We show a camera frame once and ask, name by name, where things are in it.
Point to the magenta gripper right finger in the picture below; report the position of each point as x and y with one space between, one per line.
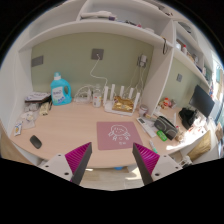
146 161

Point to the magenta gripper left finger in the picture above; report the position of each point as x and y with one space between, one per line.
77 160

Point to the pink mouse pad with drawing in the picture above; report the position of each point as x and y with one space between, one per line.
117 135

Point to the black computer mouse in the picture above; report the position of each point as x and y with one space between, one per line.
35 142

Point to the black computer monitor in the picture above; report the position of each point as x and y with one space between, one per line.
201 101

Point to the green marker pen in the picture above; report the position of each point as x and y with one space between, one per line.
153 146

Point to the white remote control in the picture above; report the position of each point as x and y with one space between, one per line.
146 127

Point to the dark grey pencil case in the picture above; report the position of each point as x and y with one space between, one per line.
166 127

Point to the white wifi router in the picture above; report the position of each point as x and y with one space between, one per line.
108 100

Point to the black bag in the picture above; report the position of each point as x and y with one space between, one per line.
187 117

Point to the gold foil bag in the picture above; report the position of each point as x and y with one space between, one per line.
124 105

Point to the yellow snack packet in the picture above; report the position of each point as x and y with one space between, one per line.
44 109

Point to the small packet on desk edge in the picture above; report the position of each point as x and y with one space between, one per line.
18 128

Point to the clear plastic bottle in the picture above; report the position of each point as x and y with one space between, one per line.
97 95

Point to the blue detergent bottle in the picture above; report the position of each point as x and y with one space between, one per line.
60 90

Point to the stack of papers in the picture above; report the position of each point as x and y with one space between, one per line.
37 97

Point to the white power adapter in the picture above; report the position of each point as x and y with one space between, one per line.
142 61

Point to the white shelf unit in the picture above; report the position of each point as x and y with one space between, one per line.
171 34

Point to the grey wall plate left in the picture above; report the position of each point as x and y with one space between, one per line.
37 61

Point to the grey wall socket plate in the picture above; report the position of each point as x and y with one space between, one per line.
97 54

